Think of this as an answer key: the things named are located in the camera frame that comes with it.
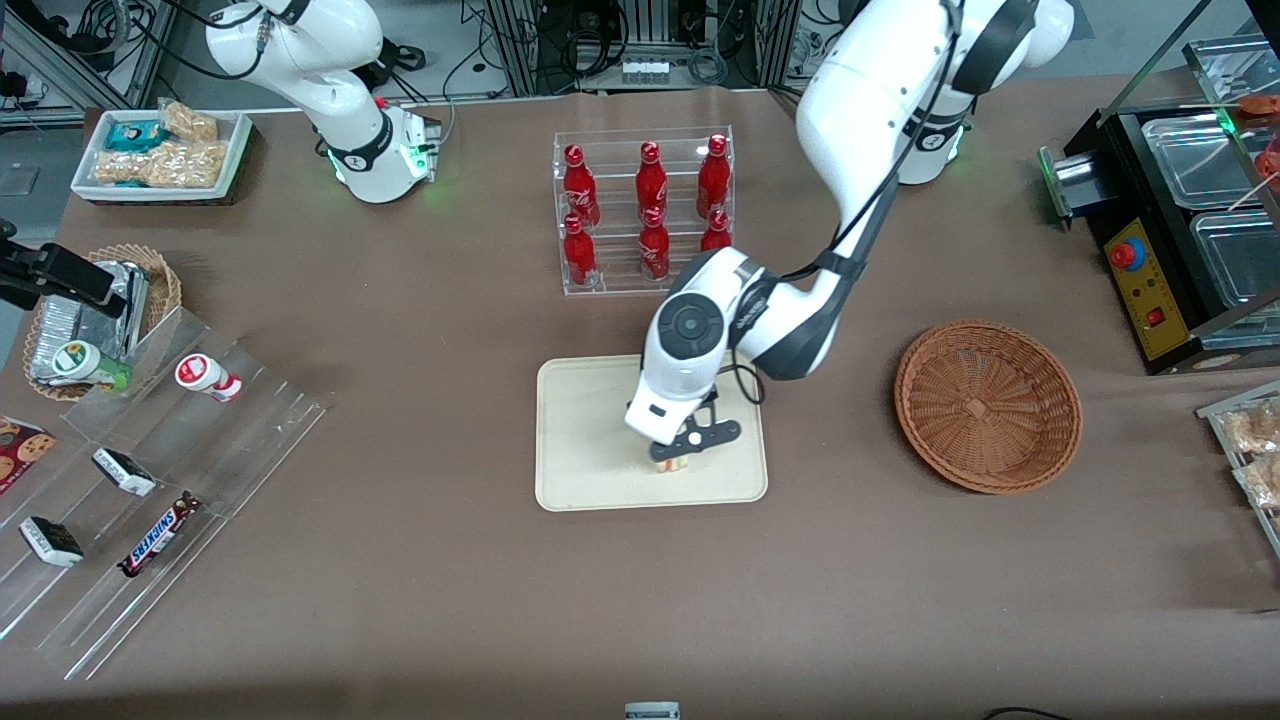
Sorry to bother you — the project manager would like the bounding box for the clear acrylic bottle rack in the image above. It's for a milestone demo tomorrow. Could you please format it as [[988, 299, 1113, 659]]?
[[552, 126, 736, 297]]

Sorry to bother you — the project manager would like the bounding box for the clear-wrapped pastry pack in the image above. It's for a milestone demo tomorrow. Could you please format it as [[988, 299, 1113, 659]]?
[[1222, 400, 1280, 457], [1235, 455, 1280, 511]]

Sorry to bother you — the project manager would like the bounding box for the white-lined rectangular wicker basket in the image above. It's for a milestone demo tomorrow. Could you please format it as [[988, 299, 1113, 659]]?
[[70, 106, 256, 208]]

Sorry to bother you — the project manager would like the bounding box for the small rice cracker pack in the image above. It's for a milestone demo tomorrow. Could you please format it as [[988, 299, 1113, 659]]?
[[160, 100, 220, 143]]

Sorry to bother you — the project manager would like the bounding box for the red-capped yogurt bottle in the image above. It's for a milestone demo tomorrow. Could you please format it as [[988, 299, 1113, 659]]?
[[175, 353, 243, 403]]

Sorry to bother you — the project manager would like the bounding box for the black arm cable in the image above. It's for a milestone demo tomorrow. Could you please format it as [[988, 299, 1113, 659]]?
[[715, 0, 966, 406]]

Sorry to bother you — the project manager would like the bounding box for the large rice cracker pack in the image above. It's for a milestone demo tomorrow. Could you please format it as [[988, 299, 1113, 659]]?
[[94, 140, 230, 190]]

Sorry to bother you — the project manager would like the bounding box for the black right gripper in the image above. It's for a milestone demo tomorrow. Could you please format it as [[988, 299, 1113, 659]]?
[[0, 220, 114, 311]]

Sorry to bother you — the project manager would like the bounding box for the silver foil wrapped package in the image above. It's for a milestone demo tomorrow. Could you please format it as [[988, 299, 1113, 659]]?
[[30, 298, 126, 386], [88, 258, 151, 363]]

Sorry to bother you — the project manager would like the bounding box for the light round wicker basket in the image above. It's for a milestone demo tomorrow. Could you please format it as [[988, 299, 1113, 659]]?
[[22, 243, 183, 403]]

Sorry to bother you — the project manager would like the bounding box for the beige rectangular tray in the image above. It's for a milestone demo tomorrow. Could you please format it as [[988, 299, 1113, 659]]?
[[535, 355, 769, 513]]

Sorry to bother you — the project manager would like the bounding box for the teal snack packet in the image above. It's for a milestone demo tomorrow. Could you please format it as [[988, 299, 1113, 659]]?
[[105, 120, 167, 153]]

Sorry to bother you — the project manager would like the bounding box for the black food warmer appliance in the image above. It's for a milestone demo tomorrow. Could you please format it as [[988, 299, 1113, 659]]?
[[1038, 35, 1280, 377]]

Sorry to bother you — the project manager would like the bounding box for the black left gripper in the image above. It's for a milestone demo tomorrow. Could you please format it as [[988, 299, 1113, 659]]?
[[650, 396, 744, 468]]

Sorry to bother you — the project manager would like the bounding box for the red cookie package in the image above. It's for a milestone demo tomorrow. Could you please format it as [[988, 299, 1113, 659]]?
[[0, 416, 58, 496]]

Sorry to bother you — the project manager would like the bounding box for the black and white snack bar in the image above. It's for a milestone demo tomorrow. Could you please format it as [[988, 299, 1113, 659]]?
[[92, 447, 158, 498], [19, 516, 85, 568]]

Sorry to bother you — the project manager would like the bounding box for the clear acrylic stepped display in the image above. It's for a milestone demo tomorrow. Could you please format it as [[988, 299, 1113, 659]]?
[[0, 305, 328, 683]]

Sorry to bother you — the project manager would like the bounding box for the round brown wicker basket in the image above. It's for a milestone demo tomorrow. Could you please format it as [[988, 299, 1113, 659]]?
[[894, 320, 1084, 495]]

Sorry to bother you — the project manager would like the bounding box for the aluminium equipment rack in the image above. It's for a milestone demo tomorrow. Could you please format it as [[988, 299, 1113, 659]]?
[[485, 0, 801, 98]]

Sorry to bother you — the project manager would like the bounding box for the aluminium frame structure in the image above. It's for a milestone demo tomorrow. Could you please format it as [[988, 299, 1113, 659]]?
[[0, 0, 171, 126]]

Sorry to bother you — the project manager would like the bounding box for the Snickers chocolate bar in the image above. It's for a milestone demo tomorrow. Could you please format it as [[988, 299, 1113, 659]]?
[[118, 492, 204, 579]]

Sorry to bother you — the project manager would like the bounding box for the steel food pan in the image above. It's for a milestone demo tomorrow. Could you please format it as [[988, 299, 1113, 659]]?
[[1190, 208, 1280, 313], [1142, 112, 1273, 211]]

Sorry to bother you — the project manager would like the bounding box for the grey tray of snacks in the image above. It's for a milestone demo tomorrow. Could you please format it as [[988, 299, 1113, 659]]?
[[1197, 380, 1280, 559]]

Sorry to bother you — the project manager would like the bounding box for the green-capped yogurt bottle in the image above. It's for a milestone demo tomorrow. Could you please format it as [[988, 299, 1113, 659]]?
[[52, 340, 133, 392]]

